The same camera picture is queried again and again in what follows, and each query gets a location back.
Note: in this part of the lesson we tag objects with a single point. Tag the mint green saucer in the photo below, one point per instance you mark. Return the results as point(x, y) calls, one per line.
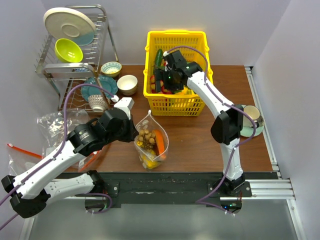
point(248, 131)

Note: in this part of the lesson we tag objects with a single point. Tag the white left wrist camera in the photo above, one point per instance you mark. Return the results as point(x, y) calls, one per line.
point(125, 104)

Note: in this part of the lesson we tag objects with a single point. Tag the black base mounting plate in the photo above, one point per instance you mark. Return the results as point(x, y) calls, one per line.
point(165, 188)

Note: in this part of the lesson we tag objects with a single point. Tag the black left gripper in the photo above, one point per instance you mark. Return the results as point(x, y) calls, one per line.
point(132, 132)

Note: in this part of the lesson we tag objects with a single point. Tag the clear white-dotted zip bag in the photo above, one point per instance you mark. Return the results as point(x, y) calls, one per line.
point(149, 122)

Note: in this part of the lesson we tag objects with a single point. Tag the patterned white bowl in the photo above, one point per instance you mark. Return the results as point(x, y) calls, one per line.
point(97, 103)

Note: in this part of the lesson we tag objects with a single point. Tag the brown longan bunch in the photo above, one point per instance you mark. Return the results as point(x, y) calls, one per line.
point(147, 137)

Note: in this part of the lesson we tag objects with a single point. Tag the dark green cucumber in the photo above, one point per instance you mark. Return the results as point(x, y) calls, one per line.
point(158, 58)

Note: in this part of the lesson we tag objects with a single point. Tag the metal dish rack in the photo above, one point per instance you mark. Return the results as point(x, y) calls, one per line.
point(62, 77)

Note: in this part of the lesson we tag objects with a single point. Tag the crumpled clear plastic bag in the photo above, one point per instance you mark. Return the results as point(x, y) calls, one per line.
point(52, 126)

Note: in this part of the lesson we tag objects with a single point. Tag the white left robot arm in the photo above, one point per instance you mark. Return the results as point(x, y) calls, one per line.
point(31, 191)

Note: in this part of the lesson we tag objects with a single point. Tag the white cream bowl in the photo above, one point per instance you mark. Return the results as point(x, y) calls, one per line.
point(127, 85)

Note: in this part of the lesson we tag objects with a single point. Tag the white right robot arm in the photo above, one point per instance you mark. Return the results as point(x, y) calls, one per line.
point(228, 117)

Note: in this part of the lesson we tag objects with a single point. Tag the yellow bell pepper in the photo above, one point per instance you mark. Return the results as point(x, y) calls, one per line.
point(150, 164)

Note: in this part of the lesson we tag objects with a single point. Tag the large cream blue plate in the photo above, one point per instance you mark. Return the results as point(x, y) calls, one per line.
point(67, 23)

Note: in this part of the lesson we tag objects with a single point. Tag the orange papaya slice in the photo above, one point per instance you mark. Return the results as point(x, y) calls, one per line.
point(160, 144)

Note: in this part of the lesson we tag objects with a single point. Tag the teal patterned small bowl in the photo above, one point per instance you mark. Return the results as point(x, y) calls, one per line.
point(111, 69)

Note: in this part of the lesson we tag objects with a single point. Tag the lime green bowl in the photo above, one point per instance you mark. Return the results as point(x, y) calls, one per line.
point(67, 51)

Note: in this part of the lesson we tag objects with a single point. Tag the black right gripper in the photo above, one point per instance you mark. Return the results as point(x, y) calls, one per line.
point(161, 74)

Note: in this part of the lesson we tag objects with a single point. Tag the yellow plastic basket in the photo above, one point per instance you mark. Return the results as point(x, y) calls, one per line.
point(185, 103)

